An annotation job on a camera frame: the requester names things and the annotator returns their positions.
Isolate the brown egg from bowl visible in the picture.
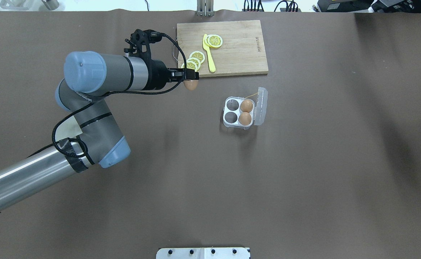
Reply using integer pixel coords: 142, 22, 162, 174
183, 80, 199, 91

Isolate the clear plastic egg box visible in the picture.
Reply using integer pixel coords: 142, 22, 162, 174
222, 87, 268, 130

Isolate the small metal cup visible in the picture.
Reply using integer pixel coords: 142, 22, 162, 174
41, 0, 60, 10

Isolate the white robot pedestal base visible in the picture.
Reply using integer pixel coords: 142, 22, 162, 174
156, 247, 251, 259

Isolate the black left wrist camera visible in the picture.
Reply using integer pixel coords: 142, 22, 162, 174
124, 29, 163, 59

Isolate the lemon slice lower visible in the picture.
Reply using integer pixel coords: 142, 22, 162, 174
185, 57, 202, 72

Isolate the brown egg rear slot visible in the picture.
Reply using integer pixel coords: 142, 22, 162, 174
239, 99, 254, 113

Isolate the lemon slice middle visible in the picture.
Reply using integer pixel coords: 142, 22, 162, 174
189, 51, 206, 64

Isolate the brown egg slot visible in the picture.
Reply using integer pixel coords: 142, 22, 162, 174
239, 99, 254, 113
238, 112, 252, 126

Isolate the lemon slice top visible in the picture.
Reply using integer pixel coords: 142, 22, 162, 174
205, 34, 223, 49

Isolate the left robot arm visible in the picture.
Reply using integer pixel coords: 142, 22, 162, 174
0, 51, 199, 212

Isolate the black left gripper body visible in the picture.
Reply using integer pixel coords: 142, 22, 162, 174
146, 59, 186, 91

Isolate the bamboo cutting board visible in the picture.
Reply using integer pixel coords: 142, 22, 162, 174
177, 20, 269, 78

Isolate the lemon slice by knife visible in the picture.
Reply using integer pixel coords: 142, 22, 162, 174
181, 61, 199, 72

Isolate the brown egg front slot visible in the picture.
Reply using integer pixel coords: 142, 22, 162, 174
238, 112, 252, 126

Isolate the yellow plastic knife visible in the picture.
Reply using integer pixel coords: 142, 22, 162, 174
202, 34, 216, 73

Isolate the aluminium frame post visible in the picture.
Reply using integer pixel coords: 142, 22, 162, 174
196, 0, 215, 17

